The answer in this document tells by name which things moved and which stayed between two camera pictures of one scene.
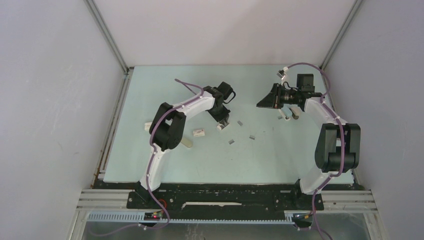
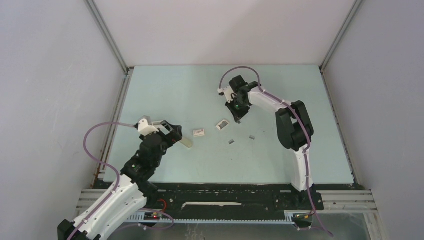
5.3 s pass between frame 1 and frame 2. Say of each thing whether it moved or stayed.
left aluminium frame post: stayed
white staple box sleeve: stayed
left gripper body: moved
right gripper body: moved
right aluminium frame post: stayed
